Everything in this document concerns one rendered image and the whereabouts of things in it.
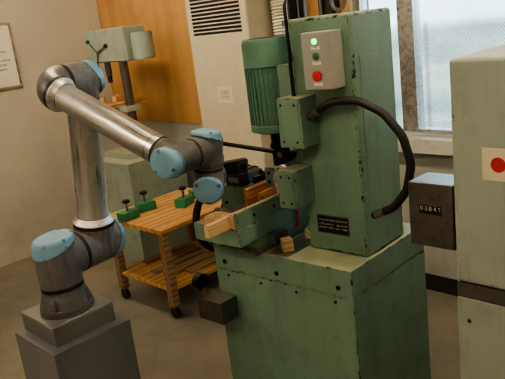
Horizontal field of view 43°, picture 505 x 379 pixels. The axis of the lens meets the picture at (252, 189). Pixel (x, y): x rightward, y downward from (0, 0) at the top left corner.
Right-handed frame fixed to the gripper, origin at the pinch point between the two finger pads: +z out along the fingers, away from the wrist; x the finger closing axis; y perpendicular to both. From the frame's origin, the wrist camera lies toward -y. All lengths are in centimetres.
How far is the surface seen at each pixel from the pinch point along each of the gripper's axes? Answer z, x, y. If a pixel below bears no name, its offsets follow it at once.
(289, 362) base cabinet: -31, 63, -21
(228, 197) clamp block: 7.2, 18.2, -0.5
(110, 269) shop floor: 176, 132, 94
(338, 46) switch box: -32, -40, -36
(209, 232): -32.0, 15.0, 3.0
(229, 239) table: -24.9, 20.6, -2.7
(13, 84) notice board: 241, 15, 167
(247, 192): -6.8, 11.2, -8.3
